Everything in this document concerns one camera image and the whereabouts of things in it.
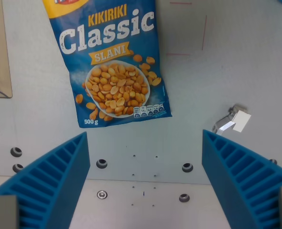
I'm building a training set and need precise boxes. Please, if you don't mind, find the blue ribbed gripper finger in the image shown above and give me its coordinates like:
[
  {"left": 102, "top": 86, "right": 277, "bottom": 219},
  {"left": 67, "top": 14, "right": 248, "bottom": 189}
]
[
  {"left": 201, "top": 129, "right": 282, "bottom": 229},
  {"left": 0, "top": 131, "right": 91, "bottom": 229}
]

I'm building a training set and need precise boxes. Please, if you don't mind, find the small bent metal bracket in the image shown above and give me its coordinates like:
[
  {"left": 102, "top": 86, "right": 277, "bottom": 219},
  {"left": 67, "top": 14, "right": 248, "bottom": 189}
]
[{"left": 211, "top": 104, "right": 248, "bottom": 134}]

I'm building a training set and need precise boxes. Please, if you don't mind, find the blue Kikiriki Classic peanut bag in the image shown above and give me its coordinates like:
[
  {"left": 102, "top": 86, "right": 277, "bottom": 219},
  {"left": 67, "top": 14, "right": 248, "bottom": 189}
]
[{"left": 42, "top": 0, "right": 173, "bottom": 128}]

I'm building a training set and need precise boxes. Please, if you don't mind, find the small white rectangular block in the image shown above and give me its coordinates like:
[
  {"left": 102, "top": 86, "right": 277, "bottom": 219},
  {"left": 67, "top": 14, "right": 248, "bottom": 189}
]
[{"left": 232, "top": 110, "right": 252, "bottom": 133}]

